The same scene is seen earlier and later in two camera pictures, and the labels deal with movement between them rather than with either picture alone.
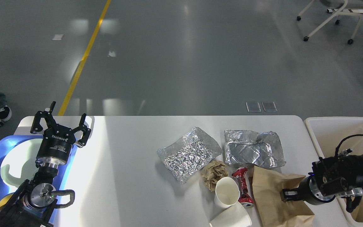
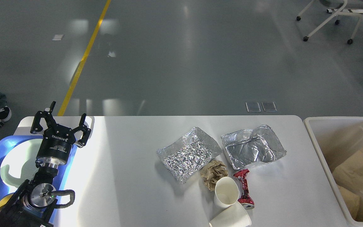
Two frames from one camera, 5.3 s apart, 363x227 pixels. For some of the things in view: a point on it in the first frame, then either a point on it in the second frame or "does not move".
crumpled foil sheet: [184, 157] does not move
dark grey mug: [2, 203] does not move
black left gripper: [55, 145] does not move
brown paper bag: [273, 212] → [356, 186]
